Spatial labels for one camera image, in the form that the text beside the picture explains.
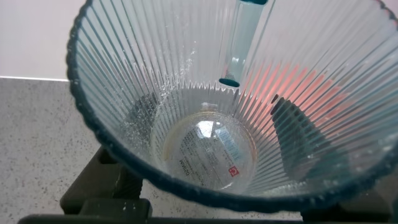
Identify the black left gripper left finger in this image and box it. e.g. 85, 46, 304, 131
60, 146, 153, 218

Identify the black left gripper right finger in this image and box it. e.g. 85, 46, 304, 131
270, 96, 394, 223

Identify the transparent ribbed teal cup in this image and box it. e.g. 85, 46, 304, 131
65, 0, 398, 214

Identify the pink bowl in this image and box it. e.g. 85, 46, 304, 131
245, 60, 361, 131

